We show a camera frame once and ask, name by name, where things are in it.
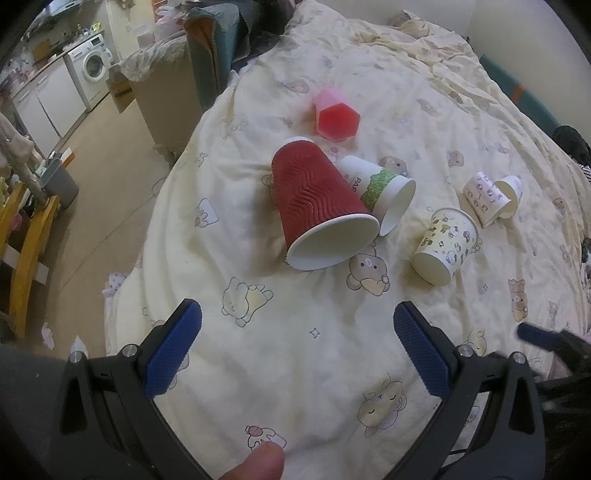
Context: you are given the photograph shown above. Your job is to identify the grey trash bin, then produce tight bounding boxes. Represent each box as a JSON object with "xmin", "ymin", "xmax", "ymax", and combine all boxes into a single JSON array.
[{"xmin": 40, "ymin": 158, "xmax": 79, "ymax": 209}]

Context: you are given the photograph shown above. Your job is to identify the person's thumb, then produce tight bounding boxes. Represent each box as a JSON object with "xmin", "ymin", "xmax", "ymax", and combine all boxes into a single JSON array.
[{"xmin": 221, "ymin": 442, "xmax": 286, "ymax": 480}]

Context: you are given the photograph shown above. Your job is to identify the white paper cup cherry print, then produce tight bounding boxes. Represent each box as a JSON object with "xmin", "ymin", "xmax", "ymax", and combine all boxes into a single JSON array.
[{"xmin": 495, "ymin": 175, "xmax": 523, "ymax": 219}]

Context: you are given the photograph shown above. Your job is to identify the pink hexagonal plastic cup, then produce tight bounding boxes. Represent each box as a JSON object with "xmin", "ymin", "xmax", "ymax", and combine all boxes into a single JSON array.
[{"xmin": 314, "ymin": 88, "xmax": 361, "ymax": 142}]

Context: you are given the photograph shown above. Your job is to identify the teal and orange cushion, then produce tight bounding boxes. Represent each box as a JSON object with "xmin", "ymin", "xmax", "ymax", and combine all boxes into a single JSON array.
[{"xmin": 183, "ymin": 3, "xmax": 242, "ymax": 112}]

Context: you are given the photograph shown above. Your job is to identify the beige upholstered armchair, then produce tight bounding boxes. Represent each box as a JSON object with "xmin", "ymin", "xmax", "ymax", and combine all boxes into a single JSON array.
[{"xmin": 119, "ymin": 35, "xmax": 202, "ymax": 165}]

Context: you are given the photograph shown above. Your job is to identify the red ribbed paper cup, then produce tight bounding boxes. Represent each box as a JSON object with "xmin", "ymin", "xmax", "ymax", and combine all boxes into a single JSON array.
[{"xmin": 271, "ymin": 137, "xmax": 380, "ymax": 271}]

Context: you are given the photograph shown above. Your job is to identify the white pink-print paper cup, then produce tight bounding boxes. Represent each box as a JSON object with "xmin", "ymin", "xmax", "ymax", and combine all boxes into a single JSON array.
[{"xmin": 463, "ymin": 171, "xmax": 510, "ymax": 227}]

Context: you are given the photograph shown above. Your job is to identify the white washing machine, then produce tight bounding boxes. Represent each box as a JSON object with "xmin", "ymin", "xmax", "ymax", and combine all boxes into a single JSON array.
[{"xmin": 64, "ymin": 33, "xmax": 113, "ymax": 112}]

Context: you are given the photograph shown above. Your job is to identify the yellow wooden frame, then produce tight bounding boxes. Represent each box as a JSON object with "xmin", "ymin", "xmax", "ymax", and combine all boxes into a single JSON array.
[{"xmin": 1, "ymin": 183, "xmax": 60, "ymax": 339}]

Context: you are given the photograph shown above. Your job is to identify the white kitchen cabinet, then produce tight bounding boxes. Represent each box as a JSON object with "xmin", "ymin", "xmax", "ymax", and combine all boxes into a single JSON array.
[{"xmin": 11, "ymin": 59, "xmax": 86, "ymax": 156}]

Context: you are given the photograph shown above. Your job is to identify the cardboard box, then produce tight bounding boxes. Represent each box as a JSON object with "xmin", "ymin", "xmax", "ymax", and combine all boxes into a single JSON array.
[{"xmin": 106, "ymin": 64, "xmax": 135, "ymax": 113}]

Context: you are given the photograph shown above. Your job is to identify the yellow cartoon paper cup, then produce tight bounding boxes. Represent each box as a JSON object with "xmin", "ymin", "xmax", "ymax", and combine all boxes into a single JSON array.
[{"xmin": 411, "ymin": 207, "xmax": 479, "ymax": 286}]

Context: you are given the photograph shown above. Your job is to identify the cream cartoon-print blanket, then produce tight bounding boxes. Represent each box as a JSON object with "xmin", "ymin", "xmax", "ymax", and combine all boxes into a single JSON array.
[{"xmin": 105, "ymin": 1, "xmax": 590, "ymax": 479}]

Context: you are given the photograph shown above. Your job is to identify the white green-band paper cup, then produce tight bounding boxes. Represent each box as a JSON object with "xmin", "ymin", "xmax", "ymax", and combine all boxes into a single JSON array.
[{"xmin": 335, "ymin": 155, "xmax": 417, "ymax": 236}]

